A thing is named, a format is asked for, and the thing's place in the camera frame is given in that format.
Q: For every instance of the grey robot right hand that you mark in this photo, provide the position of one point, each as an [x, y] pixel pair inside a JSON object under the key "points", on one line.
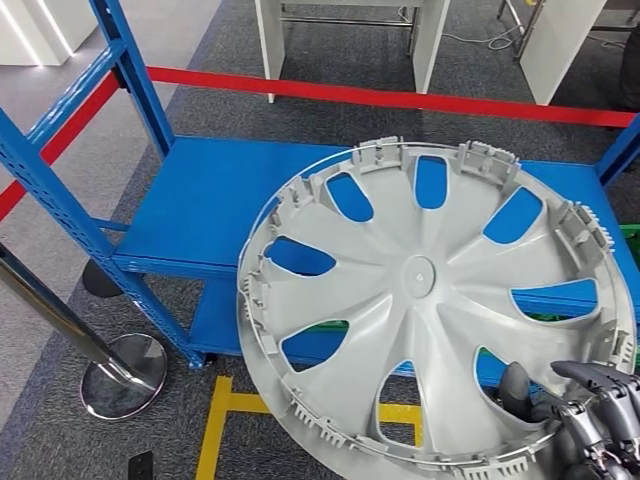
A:
{"points": [[615, 411]]}

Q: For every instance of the grey plastic wheel hubcap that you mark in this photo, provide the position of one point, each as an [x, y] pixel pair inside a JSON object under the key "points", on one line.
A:
{"points": [[420, 278]]}

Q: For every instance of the blue metal shelf rack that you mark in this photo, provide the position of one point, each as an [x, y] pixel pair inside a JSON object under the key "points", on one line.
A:
{"points": [[210, 199]]}

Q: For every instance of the white panel desk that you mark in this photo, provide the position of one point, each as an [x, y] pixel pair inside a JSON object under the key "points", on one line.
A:
{"points": [[560, 46], [270, 40]]}

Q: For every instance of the yellow floor tape square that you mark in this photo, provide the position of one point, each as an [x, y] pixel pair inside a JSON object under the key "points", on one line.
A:
{"points": [[215, 424]]}

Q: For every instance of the dark round stanchion base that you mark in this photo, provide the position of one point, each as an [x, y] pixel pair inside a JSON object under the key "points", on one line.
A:
{"points": [[97, 281]]}

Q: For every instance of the white lit display block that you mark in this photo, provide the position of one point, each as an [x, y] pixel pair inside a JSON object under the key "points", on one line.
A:
{"points": [[25, 26]]}

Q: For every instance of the chrome stanchion post with base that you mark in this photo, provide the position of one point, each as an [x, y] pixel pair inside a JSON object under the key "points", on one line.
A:
{"points": [[125, 374]]}

